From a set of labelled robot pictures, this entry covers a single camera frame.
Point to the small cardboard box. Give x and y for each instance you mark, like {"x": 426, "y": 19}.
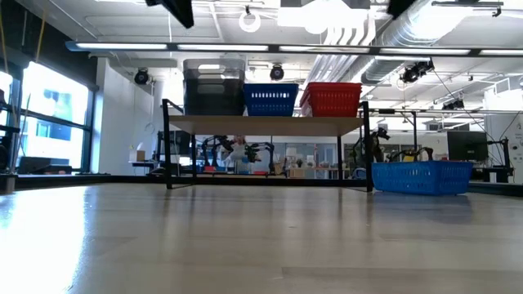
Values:
{"x": 140, "y": 155}

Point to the grey metal block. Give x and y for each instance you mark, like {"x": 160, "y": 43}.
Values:
{"x": 8, "y": 183}

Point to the white ceiling light panel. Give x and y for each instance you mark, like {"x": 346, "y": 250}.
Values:
{"x": 323, "y": 14}

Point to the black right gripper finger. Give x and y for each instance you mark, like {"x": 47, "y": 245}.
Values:
{"x": 398, "y": 7}

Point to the black ceiling spotlight cluster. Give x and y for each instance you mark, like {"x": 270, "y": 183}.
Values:
{"x": 414, "y": 72}
{"x": 453, "y": 105}

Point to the person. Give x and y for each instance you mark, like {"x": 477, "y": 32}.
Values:
{"x": 238, "y": 154}

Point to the silver ventilation duct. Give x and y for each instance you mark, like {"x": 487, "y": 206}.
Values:
{"x": 392, "y": 61}

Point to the blue slotted plastic basket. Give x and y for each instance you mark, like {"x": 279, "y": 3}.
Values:
{"x": 269, "y": 107}
{"x": 421, "y": 177}

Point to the wood shelf black metal legs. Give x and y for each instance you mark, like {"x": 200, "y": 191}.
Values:
{"x": 265, "y": 126}

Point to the black background robot arm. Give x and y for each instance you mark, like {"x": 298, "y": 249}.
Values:
{"x": 374, "y": 143}
{"x": 257, "y": 149}
{"x": 220, "y": 143}

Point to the black window frame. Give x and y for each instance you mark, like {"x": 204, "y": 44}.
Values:
{"x": 87, "y": 122}

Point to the black round ceiling camera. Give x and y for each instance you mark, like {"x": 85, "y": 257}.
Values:
{"x": 141, "y": 77}
{"x": 276, "y": 73}

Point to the black ceiling rail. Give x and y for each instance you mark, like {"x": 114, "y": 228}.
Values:
{"x": 470, "y": 3}

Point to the black computer monitor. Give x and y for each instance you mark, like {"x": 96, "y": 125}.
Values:
{"x": 175, "y": 142}
{"x": 467, "y": 145}

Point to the white ceiling pipes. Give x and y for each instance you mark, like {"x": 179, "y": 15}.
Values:
{"x": 327, "y": 69}

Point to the black machine frame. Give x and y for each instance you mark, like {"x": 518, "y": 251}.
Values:
{"x": 5, "y": 147}

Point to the black flat case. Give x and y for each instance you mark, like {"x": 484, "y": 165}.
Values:
{"x": 41, "y": 165}

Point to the long ceiling light bar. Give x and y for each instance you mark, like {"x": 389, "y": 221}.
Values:
{"x": 222, "y": 47}

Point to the black background metal frame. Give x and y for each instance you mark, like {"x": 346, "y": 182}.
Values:
{"x": 414, "y": 122}

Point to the black yellow background robot arm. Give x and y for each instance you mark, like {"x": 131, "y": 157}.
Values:
{"x": 408, "y": 154}

